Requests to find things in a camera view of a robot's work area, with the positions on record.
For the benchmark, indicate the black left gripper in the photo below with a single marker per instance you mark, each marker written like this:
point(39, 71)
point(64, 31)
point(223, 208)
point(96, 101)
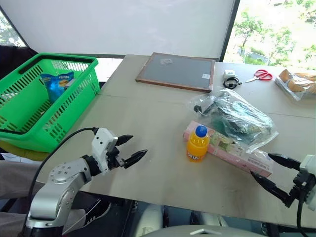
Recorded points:
point(113, 159)

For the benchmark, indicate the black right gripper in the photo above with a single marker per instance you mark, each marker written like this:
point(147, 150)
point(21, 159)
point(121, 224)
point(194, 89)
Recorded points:
point(301, 185)

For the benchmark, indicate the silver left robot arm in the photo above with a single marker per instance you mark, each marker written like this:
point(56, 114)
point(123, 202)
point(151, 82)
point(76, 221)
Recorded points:
point(61, 177)

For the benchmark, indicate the green plastic basket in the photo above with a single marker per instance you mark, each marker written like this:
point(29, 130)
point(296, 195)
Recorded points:
point(24, 108)

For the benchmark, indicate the pink flat box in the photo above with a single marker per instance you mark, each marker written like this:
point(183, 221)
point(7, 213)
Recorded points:
point(256, 163)

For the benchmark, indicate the clear plastic zip bag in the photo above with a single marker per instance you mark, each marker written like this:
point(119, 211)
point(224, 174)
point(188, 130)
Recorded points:
point(242, 118)

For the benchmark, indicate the orange juice bottle blue cap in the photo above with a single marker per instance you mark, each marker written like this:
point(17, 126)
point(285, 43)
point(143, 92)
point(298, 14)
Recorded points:
point(197, 148)

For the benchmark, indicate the black white sneaker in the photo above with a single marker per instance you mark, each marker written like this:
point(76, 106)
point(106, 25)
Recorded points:
point(96, 212)

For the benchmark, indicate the pale rounded shape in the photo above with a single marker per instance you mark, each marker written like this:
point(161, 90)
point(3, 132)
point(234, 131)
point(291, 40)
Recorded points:
point(149, 219)

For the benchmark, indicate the black clip in bag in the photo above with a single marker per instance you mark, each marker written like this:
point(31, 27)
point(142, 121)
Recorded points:
point(205, 109)

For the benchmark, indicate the grey trouser leg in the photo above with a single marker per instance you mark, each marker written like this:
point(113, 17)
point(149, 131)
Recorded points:
point(17, 177)
point(74, 219)

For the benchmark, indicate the wooden framed chalkboard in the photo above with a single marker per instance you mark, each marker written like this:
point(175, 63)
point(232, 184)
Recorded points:
point(177, 71)

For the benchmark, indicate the bagged bread rolls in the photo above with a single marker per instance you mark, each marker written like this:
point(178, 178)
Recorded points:
point(296, 84)

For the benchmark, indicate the blue snack bag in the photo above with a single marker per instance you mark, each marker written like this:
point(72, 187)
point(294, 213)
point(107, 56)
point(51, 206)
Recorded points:
point(55, 86)

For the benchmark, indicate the yellow green seat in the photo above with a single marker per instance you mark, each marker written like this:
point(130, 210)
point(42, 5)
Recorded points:
point(24, 154)

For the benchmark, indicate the white power adapter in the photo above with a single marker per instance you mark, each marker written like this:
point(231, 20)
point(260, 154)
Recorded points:
point(229, 73)

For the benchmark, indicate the white projection screen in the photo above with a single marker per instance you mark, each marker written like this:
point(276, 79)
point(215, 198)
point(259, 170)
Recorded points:
point(123, 24)

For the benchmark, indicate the dark cloth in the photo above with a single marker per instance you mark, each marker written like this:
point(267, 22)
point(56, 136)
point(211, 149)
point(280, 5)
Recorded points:
point(14, 61)

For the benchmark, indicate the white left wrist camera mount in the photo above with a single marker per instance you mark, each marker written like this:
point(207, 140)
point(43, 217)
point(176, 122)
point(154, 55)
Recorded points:
point(101, 145)

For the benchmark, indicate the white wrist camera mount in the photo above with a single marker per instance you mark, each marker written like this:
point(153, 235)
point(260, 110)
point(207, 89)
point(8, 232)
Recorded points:
point(101, 145)
point(308, 163)

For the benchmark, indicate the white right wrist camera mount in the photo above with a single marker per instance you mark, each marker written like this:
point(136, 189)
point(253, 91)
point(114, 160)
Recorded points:
point(308, 163)

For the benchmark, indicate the black screen frame post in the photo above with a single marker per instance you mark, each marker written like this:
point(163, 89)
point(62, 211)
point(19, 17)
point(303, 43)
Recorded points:
point(229, 29)

